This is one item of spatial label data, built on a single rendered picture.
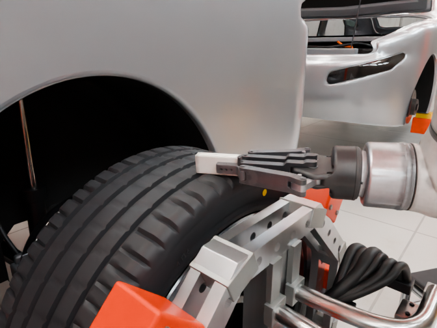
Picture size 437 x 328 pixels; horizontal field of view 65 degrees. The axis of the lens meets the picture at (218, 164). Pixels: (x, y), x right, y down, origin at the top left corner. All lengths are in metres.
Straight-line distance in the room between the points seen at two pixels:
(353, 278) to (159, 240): 0.32
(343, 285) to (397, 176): 0.22
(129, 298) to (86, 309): 0.10
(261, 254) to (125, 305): 0.18
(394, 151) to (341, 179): 0.07
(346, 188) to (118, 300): 0.31
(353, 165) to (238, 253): 0.18
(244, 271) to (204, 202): 0.11
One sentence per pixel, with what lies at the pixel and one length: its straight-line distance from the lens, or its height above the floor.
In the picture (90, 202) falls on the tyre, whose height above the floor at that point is 1.14.
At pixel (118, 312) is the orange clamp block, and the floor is 1.11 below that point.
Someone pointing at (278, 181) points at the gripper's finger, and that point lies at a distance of 0.46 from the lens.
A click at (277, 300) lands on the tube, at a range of 0.54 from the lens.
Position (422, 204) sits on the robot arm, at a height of 1.18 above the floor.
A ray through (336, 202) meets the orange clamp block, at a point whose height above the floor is 1.10.
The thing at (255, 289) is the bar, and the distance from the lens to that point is 0.56.
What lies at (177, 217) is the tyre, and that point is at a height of 1.15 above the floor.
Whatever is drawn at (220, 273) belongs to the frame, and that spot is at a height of 1.11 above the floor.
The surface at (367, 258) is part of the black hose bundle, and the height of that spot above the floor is 1.04.
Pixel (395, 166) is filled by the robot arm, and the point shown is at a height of 1.23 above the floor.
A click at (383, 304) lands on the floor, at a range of 2.27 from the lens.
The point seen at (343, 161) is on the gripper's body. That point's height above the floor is 1.22.
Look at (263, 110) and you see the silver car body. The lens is 1.17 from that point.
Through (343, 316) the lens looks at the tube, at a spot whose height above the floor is 1.00.
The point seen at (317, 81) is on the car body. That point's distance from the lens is 2.98.
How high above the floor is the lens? 1.36
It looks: 19 degrees down
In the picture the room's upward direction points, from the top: straight up
